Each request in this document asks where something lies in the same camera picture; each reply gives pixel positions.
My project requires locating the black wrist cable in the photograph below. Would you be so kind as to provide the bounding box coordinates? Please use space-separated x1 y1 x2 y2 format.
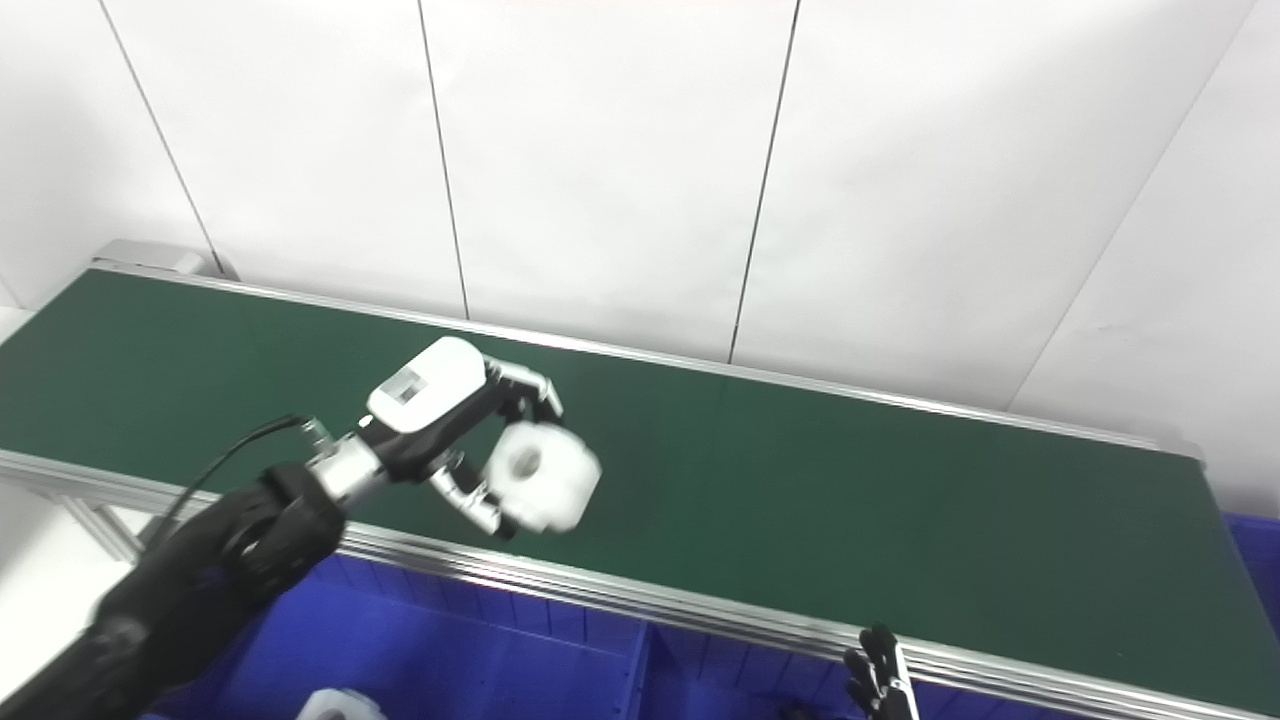
150 414 333 546

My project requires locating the green conveyor belt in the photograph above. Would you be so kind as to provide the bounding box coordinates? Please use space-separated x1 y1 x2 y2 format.
0 240 1280 720

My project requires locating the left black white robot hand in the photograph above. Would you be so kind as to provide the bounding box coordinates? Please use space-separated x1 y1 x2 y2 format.
355 336 566 542

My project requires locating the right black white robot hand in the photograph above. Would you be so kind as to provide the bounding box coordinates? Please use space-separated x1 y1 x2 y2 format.
842 625 922 720

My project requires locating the aluminium conveyor support leg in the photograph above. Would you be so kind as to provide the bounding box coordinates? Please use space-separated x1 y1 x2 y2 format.
55 493 149 563

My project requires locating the white round plastic part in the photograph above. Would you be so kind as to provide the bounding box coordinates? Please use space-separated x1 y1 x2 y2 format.
480 421 604 535
296 687 387 720

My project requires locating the blue plastic bin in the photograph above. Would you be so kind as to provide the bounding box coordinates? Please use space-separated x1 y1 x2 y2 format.
630 620 1111 720
140 553 653 720
1224 512 1280 643

